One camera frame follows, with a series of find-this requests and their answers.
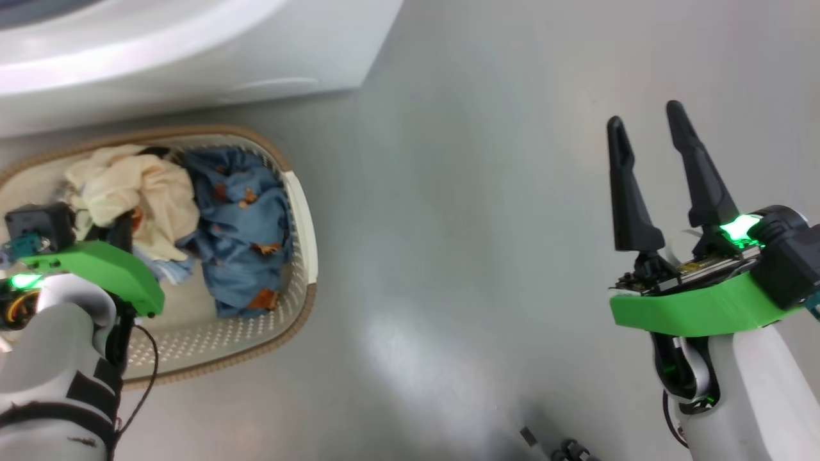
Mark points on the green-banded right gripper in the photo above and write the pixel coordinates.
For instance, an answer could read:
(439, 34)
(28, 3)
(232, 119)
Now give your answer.
(692, 310)

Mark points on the cream and blue garment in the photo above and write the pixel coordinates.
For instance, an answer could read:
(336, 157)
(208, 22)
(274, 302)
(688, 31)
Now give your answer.
(147, 192)

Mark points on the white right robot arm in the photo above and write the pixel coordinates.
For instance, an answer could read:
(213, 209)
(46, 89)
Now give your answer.
(756, 397)

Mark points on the white front-load washing machine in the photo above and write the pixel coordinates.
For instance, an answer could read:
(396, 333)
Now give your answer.
(192, 64)

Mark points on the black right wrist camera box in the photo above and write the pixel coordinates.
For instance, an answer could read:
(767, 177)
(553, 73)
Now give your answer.
(788, 262)

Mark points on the blue bear-print garment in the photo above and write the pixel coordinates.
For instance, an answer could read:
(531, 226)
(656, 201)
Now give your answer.
(243, 243)

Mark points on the cream perforated laundry basket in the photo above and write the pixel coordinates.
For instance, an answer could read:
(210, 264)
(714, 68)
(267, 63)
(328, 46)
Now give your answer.
(256, 333)

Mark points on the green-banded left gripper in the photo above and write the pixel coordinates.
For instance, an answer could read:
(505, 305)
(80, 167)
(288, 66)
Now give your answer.
(102, 266)

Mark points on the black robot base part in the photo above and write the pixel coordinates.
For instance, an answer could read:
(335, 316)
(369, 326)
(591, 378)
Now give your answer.
(570, 451)

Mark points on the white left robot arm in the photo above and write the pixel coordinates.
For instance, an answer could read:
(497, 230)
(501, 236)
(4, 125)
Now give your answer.
(51, 358)

